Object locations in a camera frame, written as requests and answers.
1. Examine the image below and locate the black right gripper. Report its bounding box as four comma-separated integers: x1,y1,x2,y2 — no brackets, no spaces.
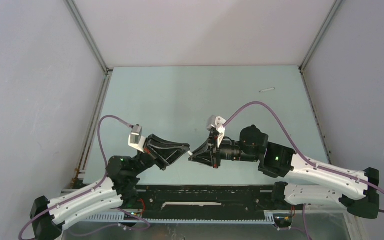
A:
189,132,259,170

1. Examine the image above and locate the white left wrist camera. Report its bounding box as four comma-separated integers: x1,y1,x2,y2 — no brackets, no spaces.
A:
128,124,146,153

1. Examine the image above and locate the aluminium frame rail left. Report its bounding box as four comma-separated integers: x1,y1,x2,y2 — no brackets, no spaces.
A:
64,0,113,180

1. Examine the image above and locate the aluminium frame rail right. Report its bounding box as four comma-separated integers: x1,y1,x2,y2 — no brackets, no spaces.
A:
299,0,346,164

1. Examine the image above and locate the aluminium frame rail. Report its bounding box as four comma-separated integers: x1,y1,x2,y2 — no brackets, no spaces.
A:
299,0,346,164
64,0,113,180

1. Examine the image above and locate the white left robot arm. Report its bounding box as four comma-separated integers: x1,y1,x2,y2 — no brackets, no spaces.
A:
30,134,190,240

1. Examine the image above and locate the slotted white cable duct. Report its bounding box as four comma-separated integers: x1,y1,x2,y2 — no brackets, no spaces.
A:
81,211,275,225

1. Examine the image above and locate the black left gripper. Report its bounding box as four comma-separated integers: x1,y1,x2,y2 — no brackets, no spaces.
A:
131,133,191,176

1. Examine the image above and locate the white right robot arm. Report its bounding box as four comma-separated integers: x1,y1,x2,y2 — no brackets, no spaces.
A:
189,125,380,219

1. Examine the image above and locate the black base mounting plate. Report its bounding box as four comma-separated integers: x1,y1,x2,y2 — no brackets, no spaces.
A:
121,185,293,220

